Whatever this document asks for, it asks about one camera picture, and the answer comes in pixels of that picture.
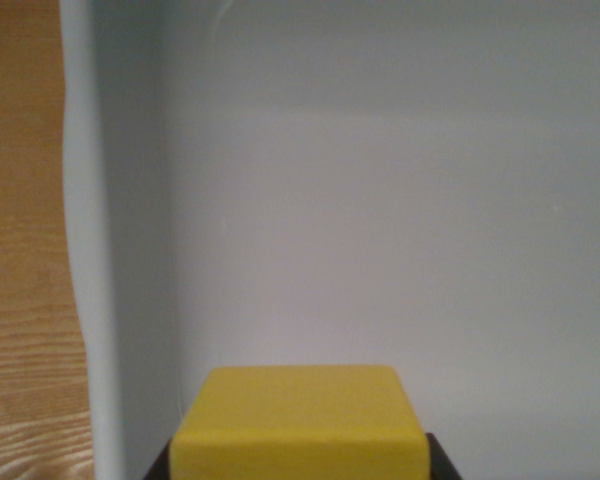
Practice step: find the white plastic bin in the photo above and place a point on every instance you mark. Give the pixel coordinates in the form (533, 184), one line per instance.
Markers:
(350, 200)

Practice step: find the yellow cube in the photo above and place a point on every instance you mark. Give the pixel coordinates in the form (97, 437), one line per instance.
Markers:
(300, 425)

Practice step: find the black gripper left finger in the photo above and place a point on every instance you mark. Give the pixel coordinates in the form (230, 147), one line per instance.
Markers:
(159, 465)

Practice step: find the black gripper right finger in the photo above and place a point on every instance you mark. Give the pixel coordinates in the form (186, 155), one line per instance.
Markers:
(441, 462)

